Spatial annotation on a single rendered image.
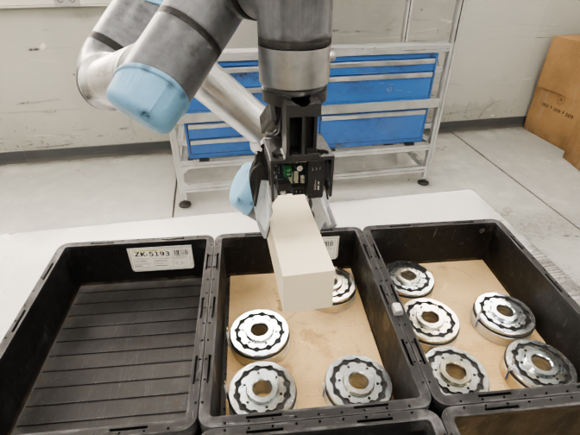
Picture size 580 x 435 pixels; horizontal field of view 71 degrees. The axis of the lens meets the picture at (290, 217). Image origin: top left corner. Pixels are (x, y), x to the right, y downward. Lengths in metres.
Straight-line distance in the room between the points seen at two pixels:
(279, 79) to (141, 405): 0.53
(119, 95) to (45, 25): 2.96
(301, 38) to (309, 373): 0.51
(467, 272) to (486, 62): 3.14
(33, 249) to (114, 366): 0.66
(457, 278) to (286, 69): 0.65
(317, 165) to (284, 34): 0.14
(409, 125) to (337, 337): 2.17
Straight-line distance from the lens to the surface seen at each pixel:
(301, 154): 0.44
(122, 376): 0.77
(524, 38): 4.12
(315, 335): 0.77
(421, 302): 0.81
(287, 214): 0.56
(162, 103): 0.44
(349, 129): 2.65
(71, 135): 3.60
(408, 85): 2.70
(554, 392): 0.67
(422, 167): 2.96
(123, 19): 0.83
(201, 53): 0.45
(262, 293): 0.84
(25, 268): 1.29
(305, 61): 0.42
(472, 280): 0.94
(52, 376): 0.81
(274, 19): 0.42
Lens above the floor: 1.42
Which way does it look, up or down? 34 degrees down
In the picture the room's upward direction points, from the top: straight up
